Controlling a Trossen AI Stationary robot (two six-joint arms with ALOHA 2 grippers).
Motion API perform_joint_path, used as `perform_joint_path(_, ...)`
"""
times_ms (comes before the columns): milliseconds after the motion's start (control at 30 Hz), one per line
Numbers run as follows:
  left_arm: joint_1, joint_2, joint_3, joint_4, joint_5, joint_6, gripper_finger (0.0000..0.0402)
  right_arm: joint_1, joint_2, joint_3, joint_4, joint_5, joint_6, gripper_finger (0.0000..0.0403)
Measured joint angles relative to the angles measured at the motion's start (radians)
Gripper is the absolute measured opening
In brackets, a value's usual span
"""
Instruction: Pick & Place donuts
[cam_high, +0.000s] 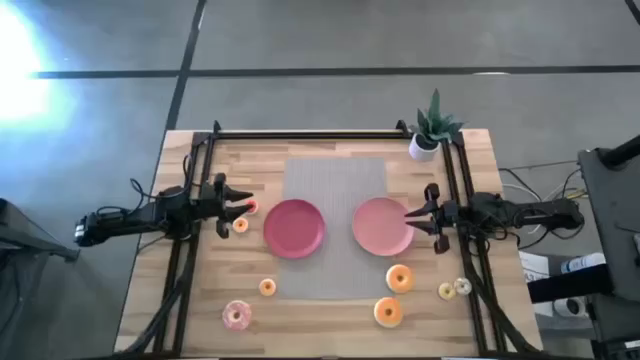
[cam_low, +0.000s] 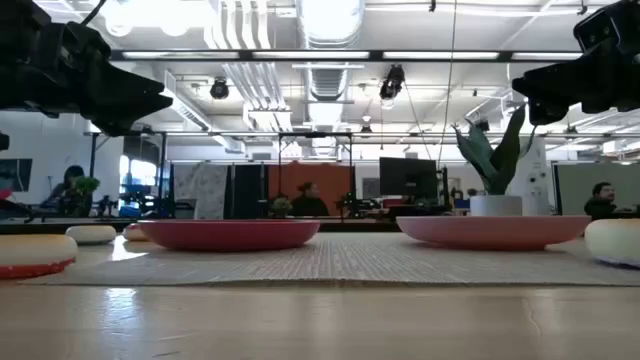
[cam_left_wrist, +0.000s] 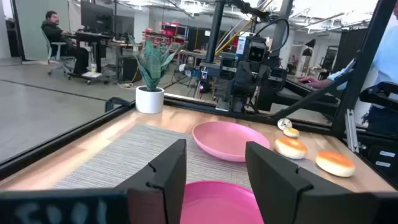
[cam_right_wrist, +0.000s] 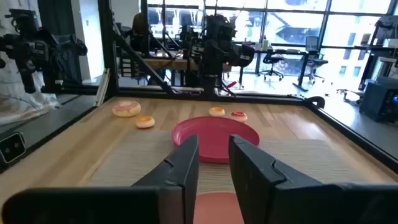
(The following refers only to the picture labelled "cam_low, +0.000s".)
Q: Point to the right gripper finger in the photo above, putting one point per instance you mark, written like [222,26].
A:
[545,95]
[570,70]

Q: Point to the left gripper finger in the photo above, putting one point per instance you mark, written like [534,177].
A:
[125,85]
[130,112]

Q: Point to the small red frosted donut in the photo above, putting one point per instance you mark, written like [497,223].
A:
[132,232]
[35,250]

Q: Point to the small white frosted donut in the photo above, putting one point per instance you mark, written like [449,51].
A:
[90,234]

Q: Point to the large pale pink chocolate-drizzle donut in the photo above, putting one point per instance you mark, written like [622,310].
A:
[615,240]

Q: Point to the black background robot arm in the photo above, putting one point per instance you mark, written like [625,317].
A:
[357,205]

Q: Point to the small green background plant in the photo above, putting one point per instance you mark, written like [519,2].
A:
[281,206]
[86,186]

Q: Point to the person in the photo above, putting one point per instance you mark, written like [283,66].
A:
[67,177]
[310,205]
[602,205]

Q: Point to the white pillar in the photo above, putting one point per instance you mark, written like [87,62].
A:
[537,185]

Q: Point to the black hanging ceiling spotlight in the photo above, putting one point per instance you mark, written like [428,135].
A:
[391,82]
[219,90]

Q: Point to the grey partition panel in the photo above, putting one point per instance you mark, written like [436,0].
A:
[575,190]

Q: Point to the white patterned hanging sheet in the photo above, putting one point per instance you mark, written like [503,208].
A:
[205,190]

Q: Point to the green plant in white pot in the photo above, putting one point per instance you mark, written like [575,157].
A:
[495,205]

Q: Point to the black partition panel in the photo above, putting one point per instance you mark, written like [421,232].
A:
[247,190]

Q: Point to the salmon pink round plate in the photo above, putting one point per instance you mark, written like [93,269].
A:
[492,232]

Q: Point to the dark red round plate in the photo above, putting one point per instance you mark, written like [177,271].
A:
[230,235]

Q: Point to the black computer monitor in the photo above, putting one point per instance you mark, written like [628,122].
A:
[407,177]

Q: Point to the black overhead crossbar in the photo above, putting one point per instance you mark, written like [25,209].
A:
[375,55]

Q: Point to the orange partition panel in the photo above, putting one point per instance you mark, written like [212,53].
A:
[325,175]

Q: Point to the grey woven placemat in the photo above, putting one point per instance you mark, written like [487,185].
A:
[350,260]

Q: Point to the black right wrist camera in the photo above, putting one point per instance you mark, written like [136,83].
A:
[605,27]

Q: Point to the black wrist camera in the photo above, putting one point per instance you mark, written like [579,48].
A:
[80,40]
[605,27]

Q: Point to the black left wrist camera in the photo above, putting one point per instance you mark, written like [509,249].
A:
[80,40]

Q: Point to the dark wall poster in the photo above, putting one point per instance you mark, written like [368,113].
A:
[15,175]

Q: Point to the silver ceiling air duct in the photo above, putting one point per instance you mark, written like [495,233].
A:
[327,30]

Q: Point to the black aluminium table frame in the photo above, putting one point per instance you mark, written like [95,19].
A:
[350,226]

